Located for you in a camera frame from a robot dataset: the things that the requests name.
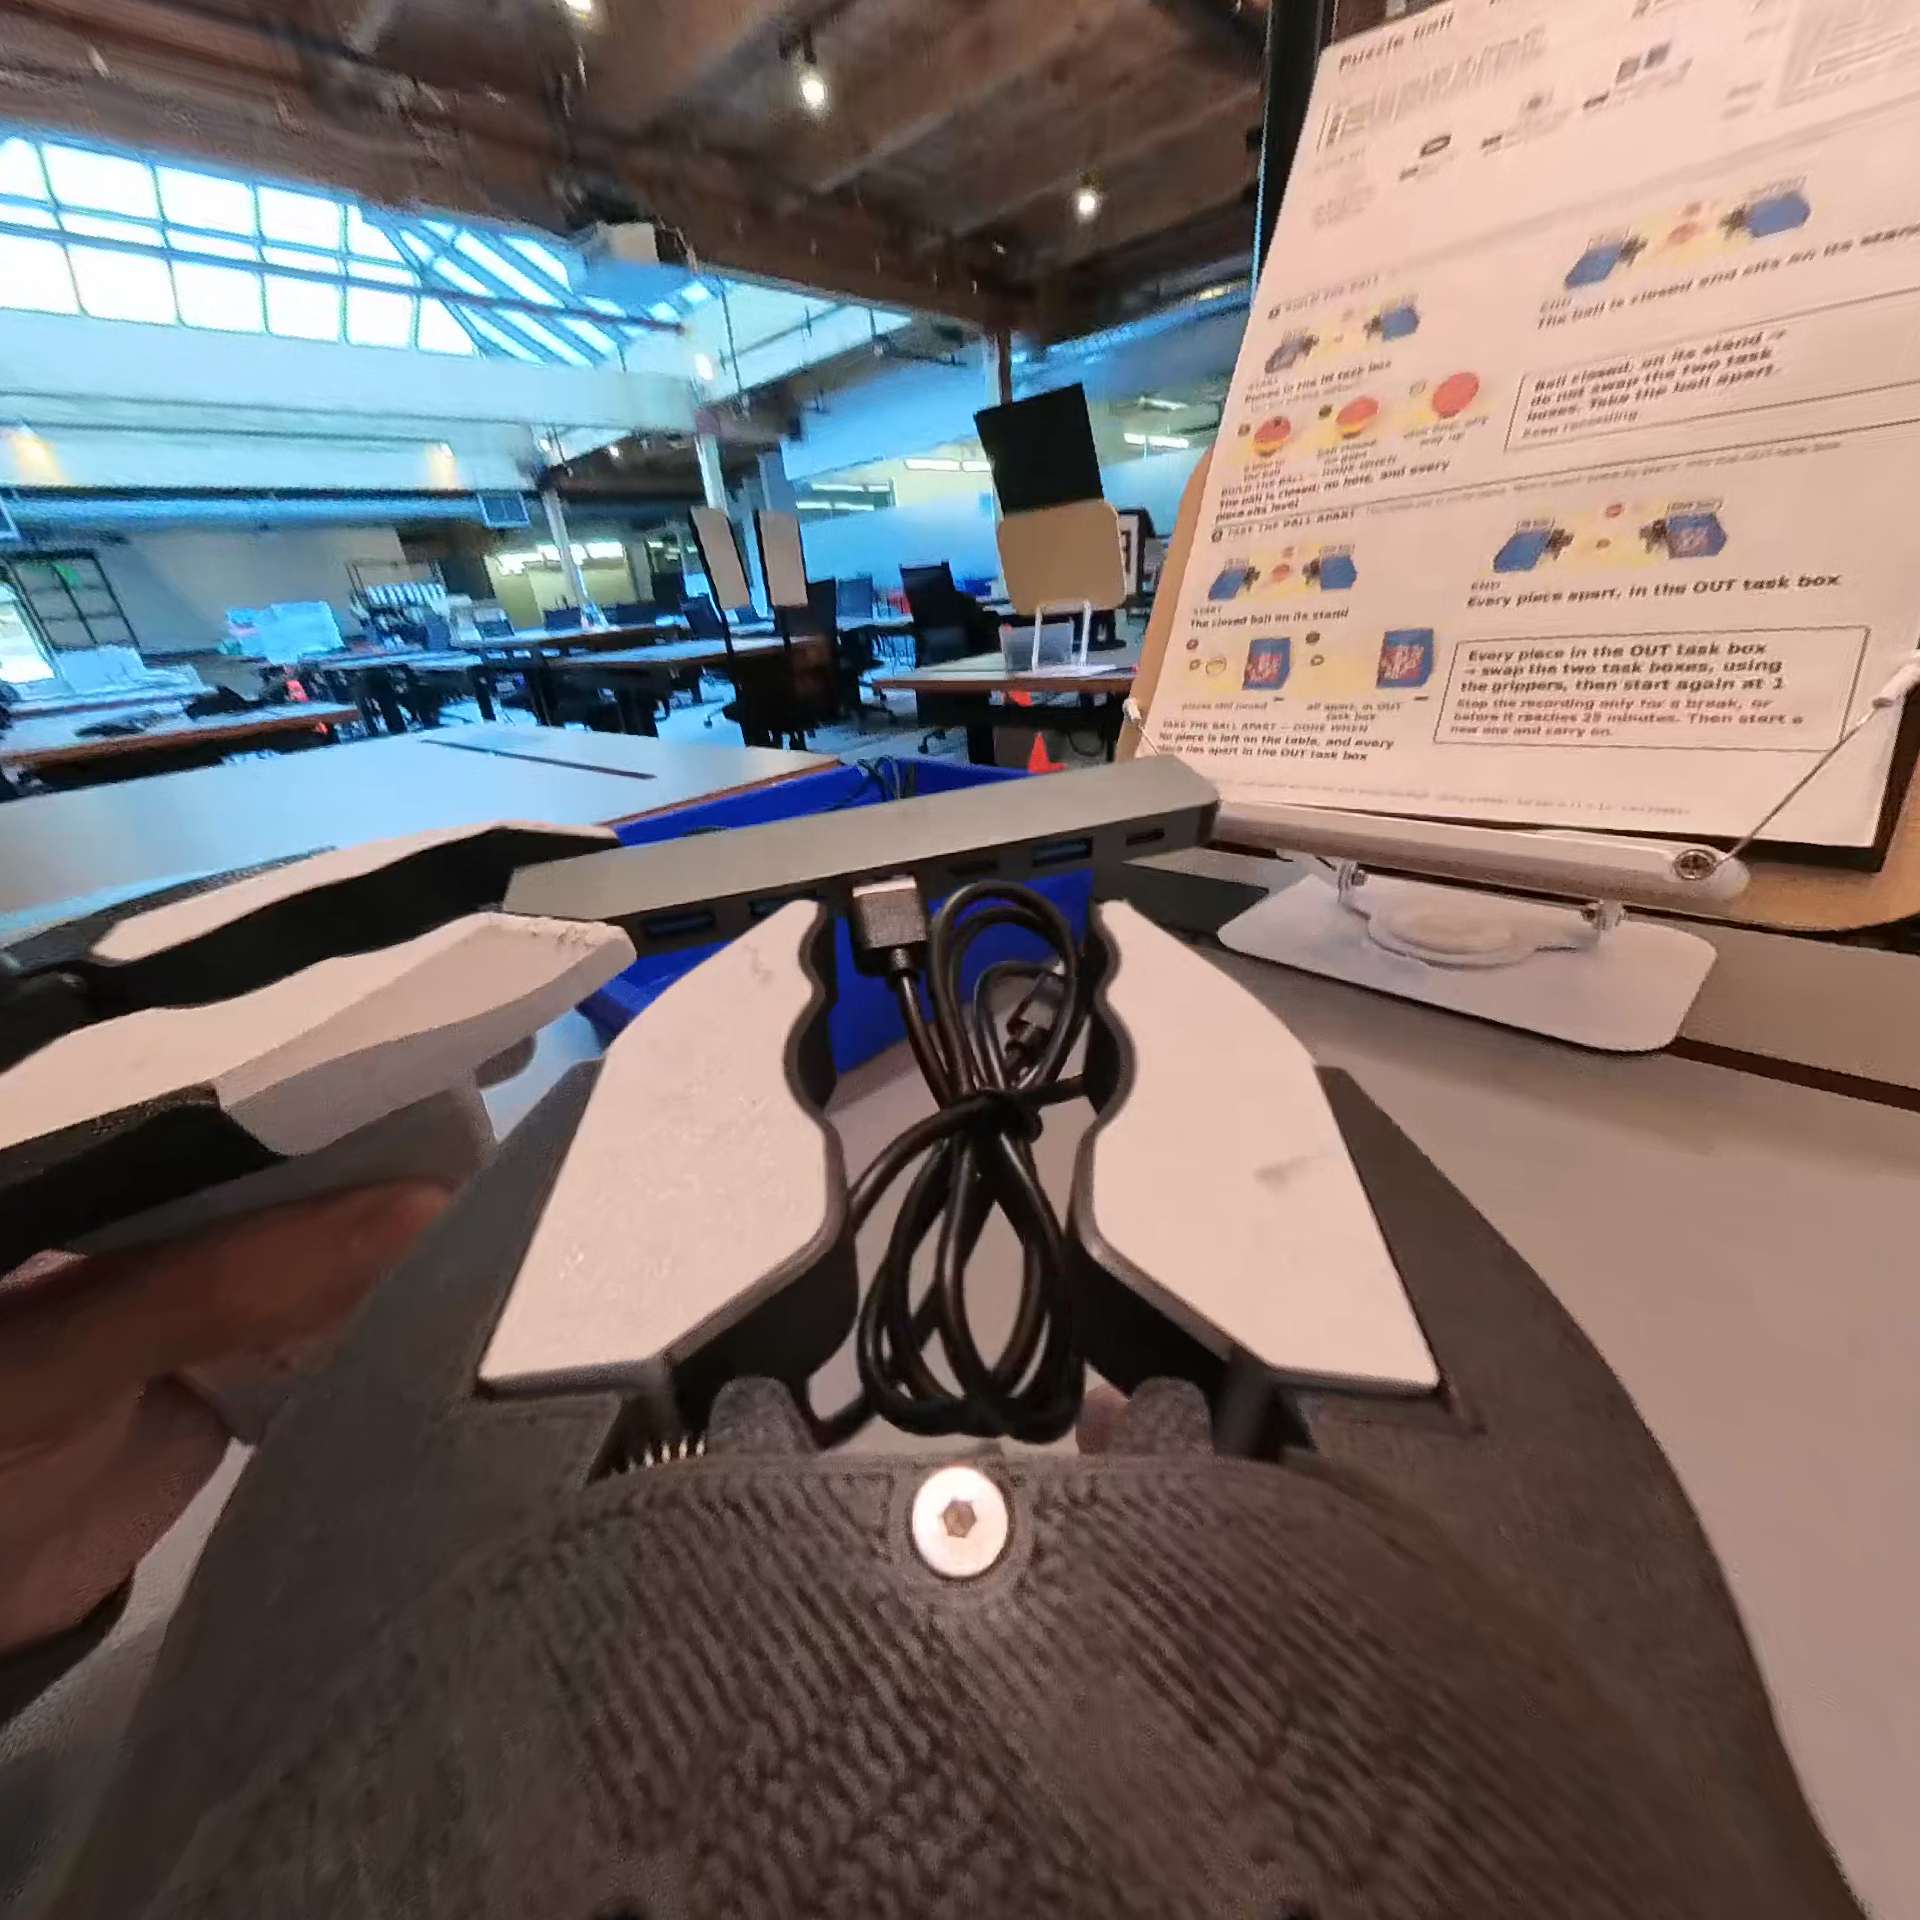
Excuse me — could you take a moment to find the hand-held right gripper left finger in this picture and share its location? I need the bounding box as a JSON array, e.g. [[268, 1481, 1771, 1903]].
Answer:
[[480, 895, 859, 1408]]

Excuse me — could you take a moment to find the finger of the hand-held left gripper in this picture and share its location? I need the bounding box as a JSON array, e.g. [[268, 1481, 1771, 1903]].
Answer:
[[83, 821, 619, 1013], [0, 916, 642, 1276]]

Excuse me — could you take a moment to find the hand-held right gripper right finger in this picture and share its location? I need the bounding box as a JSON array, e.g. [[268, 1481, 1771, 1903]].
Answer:
[[1068, 895, 1441, 1398]]

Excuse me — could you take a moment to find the black USB cable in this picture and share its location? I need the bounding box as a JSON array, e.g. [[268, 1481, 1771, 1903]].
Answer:
[[846, 872, 1101, 1444]]

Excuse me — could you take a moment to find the dark grey USB hub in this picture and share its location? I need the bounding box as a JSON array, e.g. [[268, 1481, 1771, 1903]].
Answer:
[[501, 757, 1221, 955]]

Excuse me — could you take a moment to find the grey desk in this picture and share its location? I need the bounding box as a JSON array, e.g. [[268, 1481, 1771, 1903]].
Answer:
[[0, 838, 1920, 1920]]

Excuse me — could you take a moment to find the blue plastic bin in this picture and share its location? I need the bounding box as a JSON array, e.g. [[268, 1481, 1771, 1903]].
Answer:
[[576, 753, 1104, 1074]]

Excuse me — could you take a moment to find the row of background office desks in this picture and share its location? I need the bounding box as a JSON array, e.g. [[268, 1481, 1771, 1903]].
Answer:
[[0, 599, 1139, 783]]

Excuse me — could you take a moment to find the white metal document stand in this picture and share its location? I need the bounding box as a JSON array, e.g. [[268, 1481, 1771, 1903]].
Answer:
[[1211, 802, 1755, 1051]]

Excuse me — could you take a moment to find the skylight window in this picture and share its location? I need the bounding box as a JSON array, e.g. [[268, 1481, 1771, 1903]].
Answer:
[[0, 134, 707, 370]]

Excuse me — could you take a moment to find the white ceiling projector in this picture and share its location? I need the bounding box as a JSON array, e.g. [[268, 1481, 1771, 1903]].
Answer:
[[576, 222, 707, 302]]

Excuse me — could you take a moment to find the black panel on clear stand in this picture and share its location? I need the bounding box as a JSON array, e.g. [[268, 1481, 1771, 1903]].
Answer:
[[974, 381, 1149, 672]]

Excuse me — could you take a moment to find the printed instruction sheet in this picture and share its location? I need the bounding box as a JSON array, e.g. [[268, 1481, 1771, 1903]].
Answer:
[[1162, 0, 1920, 848]]

